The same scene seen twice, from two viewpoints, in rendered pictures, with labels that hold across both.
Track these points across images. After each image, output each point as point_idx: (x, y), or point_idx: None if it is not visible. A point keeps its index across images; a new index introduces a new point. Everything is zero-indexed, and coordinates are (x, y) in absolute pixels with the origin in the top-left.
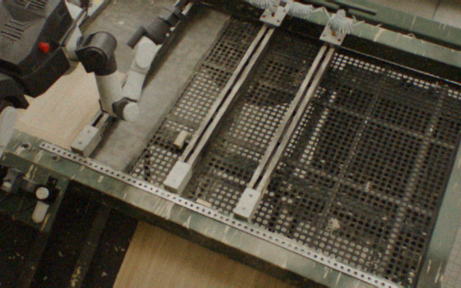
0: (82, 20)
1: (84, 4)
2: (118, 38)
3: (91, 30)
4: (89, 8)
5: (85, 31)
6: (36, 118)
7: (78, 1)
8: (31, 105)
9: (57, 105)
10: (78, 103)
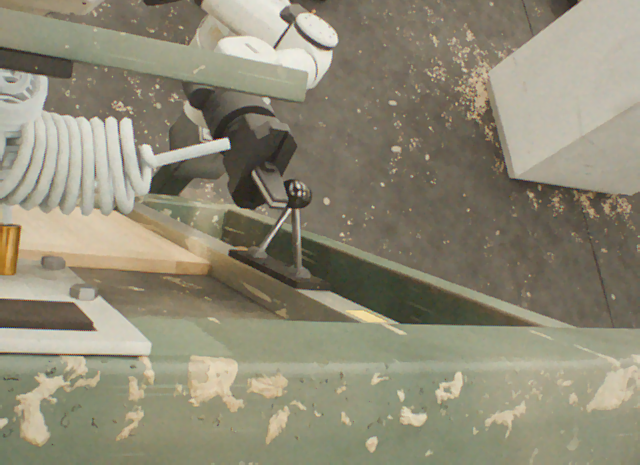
0: (281, 272)
1: (242, 141)
2: (138, 307)
3: (247, 310)
4: (342, 301)
5: (258, 307)
6: (63, 214)
7: (238, 105)
8: (105, 222)
9: (55, 221)
10: (14, 222)
